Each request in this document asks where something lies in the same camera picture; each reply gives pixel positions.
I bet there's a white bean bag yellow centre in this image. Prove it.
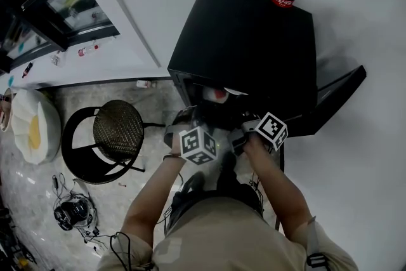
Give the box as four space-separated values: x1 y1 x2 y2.
11 88 62 165

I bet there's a black-framed window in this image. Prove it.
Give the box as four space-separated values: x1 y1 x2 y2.
0 0 121 74

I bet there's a clear bottle with red label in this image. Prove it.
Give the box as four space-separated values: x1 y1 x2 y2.
77 44 100 58

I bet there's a red and white bowl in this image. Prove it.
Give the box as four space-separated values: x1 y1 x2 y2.
202 86 230 105

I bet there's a person's right black shoe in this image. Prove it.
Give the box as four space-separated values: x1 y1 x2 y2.
218 150 237 182

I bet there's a black cabinet with glass door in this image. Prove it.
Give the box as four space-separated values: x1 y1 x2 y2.
167 0 368 139

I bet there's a large white plate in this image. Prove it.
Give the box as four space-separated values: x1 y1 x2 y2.
223 87 249 96

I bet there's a black body cable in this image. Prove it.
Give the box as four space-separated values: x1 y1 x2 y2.
109 231 133 271

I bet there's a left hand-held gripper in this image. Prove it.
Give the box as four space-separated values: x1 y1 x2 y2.
163 124 219 166

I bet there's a round wooden side table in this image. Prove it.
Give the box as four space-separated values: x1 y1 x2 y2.
0 88 13 133

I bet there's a person's right forearm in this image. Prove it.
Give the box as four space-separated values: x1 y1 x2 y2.
244 136 313 244

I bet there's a person's left hand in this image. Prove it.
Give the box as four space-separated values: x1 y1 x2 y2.
173 105 200 131

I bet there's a black headset device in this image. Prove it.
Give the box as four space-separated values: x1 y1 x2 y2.
53 198 96 231

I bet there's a black wrist band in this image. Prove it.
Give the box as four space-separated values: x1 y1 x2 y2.
162 152 187 162

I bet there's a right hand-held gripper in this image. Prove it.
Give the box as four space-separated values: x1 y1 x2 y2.
228 112 289 155

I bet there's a person's left forearm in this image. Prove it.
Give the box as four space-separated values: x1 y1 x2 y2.
122 149 188 245

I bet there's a tangle of black cables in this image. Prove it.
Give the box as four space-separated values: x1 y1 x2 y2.
51 173 96 201

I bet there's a grey shoulder strap black buckle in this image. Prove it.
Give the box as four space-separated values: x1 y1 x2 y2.
306 215 331 271

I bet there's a small dark soda bottle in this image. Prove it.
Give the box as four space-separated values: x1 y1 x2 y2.
21 62 34 79

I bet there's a person in white shirt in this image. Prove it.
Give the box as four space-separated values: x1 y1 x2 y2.
96 196 359 271

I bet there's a crumpled clear plastic bottle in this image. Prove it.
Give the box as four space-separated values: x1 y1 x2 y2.
50 50 64 67

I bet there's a black round wicker chair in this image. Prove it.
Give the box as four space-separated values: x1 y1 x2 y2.
61 100 166 185

